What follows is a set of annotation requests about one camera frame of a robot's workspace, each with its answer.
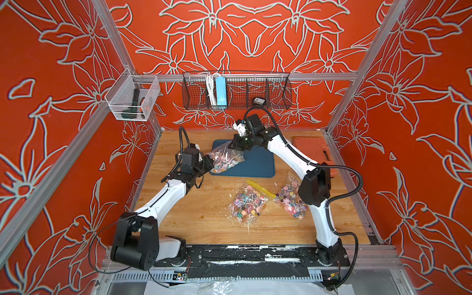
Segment clear plastic bin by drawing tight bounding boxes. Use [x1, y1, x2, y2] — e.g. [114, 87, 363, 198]
[105, 68, 161, 122]

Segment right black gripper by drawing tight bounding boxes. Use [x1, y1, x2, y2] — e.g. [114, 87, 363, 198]
[230, 131, 261, 149]

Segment orange tool case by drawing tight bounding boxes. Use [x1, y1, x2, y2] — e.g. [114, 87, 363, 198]
[293, 136, 335, 165]

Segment black wire basket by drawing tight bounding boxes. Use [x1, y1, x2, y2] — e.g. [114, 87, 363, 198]
[182, 70, 293, 110]

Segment dark teal tray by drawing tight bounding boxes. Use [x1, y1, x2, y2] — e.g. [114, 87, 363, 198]
[209, 140, 275, 178]

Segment light blue box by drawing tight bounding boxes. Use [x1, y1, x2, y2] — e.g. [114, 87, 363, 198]
[215, 76, 227, 108]

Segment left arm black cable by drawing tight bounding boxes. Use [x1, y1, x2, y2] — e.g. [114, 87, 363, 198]
[87, 126, 192, 275]

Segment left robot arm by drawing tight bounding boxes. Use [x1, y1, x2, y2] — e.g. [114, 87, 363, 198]
[110, 144, 213, 271]

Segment candy ziploc bag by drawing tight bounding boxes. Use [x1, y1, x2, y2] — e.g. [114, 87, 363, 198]
[208, 141, 245, 174]
[274, 173, 308, 220]
[226, 179, 276, 234]

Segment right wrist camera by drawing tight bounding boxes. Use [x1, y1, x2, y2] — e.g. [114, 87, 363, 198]
[232, 120, 248, 136]

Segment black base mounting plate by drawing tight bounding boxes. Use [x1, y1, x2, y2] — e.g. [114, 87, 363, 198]
[154, 245, 350, 281]

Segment green black tool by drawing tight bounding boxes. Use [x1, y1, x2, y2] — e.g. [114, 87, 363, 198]
[121, 88, 140, 119]

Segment white cable bundle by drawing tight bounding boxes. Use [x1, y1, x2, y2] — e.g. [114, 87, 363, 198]
[205, 73, 217, 107]

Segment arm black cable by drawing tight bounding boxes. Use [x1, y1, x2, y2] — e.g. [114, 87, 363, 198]
[87, 126, 192, 275]
[243, 106, 364, 290]

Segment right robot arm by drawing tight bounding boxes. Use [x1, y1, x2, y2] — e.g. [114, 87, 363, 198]
[230, 114, 344, 266]

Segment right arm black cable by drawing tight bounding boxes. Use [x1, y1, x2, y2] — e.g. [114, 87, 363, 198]
[243, 106, 364, 290]

